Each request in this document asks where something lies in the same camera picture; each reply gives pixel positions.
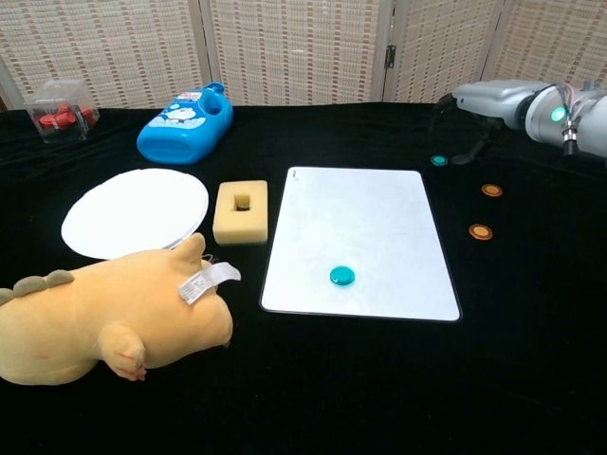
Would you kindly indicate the yellow sponge with hole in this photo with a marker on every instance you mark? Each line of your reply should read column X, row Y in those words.
column 226, row 230

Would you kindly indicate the yellow plush toy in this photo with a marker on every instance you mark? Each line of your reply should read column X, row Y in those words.
column 95, row 322

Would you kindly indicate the clear box with red caps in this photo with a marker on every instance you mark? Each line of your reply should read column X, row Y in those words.
column 61, row 114

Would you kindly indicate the metal screen hinge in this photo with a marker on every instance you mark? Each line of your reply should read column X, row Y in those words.
column 390, row 55

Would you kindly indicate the white paper plate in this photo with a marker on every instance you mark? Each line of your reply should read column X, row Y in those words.
column 133, row 213

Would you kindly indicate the blue detergent bottle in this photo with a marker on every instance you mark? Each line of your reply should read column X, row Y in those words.
column 180, row 137

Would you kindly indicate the blue round magnet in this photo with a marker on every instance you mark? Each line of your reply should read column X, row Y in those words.
column 438, row 160
column 342, row 275

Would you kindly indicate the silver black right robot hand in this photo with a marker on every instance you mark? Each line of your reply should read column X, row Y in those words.
column 493, row 102

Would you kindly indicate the black tablecloth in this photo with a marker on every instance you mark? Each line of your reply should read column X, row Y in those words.
column 303, row 393

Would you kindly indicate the white magnetic board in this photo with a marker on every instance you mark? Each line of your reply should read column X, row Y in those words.
column 360, row 227

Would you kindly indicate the woven folding screen panel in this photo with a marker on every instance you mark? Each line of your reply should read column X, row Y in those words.
column 294, row 47
column 555, row 42
column 95, row 47
column 446, row 47

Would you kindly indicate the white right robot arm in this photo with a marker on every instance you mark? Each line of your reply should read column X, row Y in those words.
column 540, row 116

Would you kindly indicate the orange round magnet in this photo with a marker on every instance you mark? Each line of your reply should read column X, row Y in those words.
column 491, row 190
column 480, row 231

